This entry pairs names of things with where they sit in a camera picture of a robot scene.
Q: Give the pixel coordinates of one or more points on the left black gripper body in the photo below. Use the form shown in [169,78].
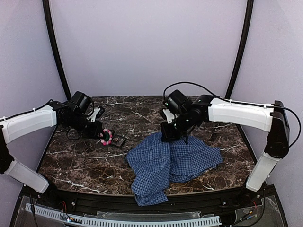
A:
[96,132]

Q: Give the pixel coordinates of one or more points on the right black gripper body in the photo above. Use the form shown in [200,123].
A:
[167,132]

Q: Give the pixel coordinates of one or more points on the pink flower brooch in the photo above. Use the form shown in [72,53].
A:
[106,137]

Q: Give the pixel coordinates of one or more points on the blue checkered shirt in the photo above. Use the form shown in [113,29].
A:
[157,164]

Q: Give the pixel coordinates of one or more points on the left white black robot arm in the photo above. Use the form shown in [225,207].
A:
[78,113]

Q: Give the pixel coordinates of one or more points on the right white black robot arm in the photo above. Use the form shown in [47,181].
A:
[182,115]

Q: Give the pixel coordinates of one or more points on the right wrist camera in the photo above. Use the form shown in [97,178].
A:
[167,115]

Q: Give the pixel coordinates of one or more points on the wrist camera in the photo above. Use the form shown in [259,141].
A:
[167,115]
[96,113]

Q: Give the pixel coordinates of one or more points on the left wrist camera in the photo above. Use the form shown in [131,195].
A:
[96,113]

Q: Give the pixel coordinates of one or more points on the middle black display frame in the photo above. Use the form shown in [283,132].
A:
[121,142]

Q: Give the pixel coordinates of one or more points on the black aluminium front rail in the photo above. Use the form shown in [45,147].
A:
[208,201]

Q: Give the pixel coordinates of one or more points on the white slotted cable duct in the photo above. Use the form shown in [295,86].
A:
[48,217]

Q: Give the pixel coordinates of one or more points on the left black frame post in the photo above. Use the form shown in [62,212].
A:
[54,47]

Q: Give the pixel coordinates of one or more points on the black frame post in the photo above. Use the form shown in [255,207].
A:
[241,48]
[54,47]

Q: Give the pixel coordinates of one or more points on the right black frame post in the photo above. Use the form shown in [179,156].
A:
[241,48]

